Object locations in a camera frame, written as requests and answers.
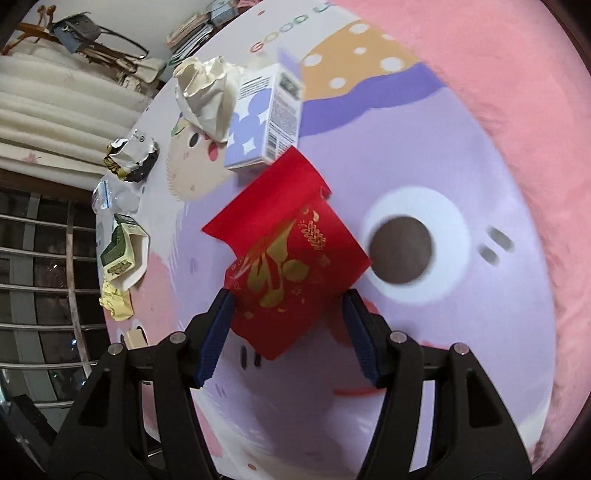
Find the grey-blue shoulder bag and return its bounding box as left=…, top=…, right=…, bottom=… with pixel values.
left=48, top=13, right=151, bottom=61

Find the light blue box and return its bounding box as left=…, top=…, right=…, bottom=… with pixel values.
left=205, top=0, right=259, bottom=26

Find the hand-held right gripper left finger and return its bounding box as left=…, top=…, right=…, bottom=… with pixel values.
left=46, top=288, right=237, bottom=480

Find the yellow crumpled wrapper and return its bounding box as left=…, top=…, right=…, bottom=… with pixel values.
left=98, top=281, right=136, bottom=321

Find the crumpled white paper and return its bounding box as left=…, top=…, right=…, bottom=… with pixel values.
left=173, top=55, right=247, bottom=143

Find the cream handbag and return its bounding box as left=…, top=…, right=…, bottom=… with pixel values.
left=115, top=55, right=167, bottom=86

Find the window with metal grille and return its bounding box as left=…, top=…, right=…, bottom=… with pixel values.
left=0, top=182, right=112, bottom=402

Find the clear plastic bag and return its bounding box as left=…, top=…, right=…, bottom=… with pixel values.
left=91, top=180, right=141, bottom=217

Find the wooden coat rack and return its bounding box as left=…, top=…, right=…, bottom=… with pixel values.
left=9, top=4, right=61, bottom=47

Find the dark foil wrapper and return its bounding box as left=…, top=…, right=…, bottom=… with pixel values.
left=102, top=131, right=160, bottom=183

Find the green and white open box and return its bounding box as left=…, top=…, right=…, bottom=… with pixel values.
left=99, top=213, right=151, bottom=291

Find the cream floral curtain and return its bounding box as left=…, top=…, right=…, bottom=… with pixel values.
left=0, top=44, right=160, bottom=176

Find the red gold-printed paper bag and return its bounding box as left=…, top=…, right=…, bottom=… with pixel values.
left=202, top=147, right=373, bottom=361

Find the white box with purple print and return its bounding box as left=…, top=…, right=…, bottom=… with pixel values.
left=224, top=62, right=305, bottom=172

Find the cartoon printed tablecloth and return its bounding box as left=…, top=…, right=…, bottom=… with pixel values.
left=95, top=0, right=555, bottom=480

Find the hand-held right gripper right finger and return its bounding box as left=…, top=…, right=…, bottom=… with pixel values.
left=342, top=288, right=536, bottom=480

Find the stack of books and papers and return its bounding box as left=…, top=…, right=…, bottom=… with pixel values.
left=165, top=11, right=218, bottom=63

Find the pink fleece blanket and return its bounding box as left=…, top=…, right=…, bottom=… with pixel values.
left=332, top=0, right=591, bottom=467

